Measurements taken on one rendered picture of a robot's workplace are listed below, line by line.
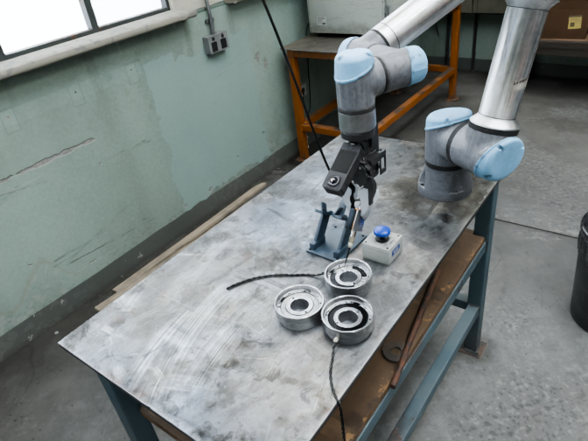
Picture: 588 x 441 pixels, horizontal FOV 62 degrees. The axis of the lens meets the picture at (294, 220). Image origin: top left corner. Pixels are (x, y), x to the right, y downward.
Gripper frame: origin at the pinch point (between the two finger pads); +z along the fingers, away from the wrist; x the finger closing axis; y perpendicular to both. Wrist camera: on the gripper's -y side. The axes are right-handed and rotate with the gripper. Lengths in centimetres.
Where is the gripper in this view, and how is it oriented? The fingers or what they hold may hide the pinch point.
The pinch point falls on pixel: (357, 214)
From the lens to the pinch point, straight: 111.7
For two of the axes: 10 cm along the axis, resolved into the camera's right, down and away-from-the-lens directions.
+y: 6.2, -4.9, 6.1
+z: 1.3, 8.3, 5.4
